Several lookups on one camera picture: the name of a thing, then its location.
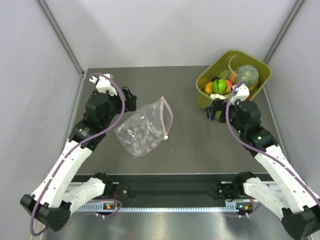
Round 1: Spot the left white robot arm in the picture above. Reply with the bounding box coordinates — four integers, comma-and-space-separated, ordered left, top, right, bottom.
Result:
20, 87, 137, 232

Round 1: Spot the lower fake peach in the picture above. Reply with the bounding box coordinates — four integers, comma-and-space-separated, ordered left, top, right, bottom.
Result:
225, 79, 233, 93

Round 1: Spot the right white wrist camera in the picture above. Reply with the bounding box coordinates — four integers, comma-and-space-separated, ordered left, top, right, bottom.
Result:
228, 83, 250, 105

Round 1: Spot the upper fake peach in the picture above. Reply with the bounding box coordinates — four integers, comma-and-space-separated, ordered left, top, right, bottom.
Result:
229, 73, 236, 85

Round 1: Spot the yellow fake orange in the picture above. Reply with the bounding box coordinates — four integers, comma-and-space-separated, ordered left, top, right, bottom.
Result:
203, 81, 214, 95

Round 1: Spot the white toothed cable rail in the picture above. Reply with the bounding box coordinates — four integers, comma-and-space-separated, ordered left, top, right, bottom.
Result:
76, 201, 253, 213

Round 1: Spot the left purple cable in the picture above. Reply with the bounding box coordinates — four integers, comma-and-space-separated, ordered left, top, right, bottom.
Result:
29, 72, 126, 237

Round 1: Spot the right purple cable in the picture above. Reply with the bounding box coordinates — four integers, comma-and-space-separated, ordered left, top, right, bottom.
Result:
224, 79, 320, 221

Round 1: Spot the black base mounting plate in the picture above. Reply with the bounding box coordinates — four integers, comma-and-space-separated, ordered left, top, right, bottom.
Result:
72, 173, 273, 208

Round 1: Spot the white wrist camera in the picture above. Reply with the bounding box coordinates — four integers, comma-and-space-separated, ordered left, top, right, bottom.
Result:
89, 73, 118, 97
228, 83, 250, 105

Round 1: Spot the olive green plastic bin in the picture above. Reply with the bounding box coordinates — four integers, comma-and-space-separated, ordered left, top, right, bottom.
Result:
195, 50, 272, 109

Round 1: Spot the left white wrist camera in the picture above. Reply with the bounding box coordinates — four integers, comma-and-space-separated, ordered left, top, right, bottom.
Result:
89, 73, 118, 97

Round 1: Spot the clear zip top bag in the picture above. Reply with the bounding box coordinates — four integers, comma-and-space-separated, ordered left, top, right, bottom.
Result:
114, 96, 174, 158

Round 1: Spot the green fake watermelon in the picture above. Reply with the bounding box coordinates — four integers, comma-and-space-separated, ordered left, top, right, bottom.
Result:
211, 78, 228, 94

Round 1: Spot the fake peach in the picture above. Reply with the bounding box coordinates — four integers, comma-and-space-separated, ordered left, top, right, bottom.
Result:
229, 73, 236, 85
225, 79, 233, 93

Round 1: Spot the purple cable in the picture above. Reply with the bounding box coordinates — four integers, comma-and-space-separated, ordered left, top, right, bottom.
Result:
224, 79, 320, 221
29, 72, 126, 237

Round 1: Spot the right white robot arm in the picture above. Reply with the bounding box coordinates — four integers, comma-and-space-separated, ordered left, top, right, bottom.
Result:
205, 98, 320, 240

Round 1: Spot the white fake cauliflower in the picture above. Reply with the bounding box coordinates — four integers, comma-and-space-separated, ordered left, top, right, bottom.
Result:
209, 93, 226, 100

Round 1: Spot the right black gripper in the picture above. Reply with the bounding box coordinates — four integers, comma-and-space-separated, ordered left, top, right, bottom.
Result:
205, 96, 246, 134

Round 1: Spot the yellow green fake mango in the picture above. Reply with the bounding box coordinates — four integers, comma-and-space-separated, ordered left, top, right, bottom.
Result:
249, 81, 259, 92

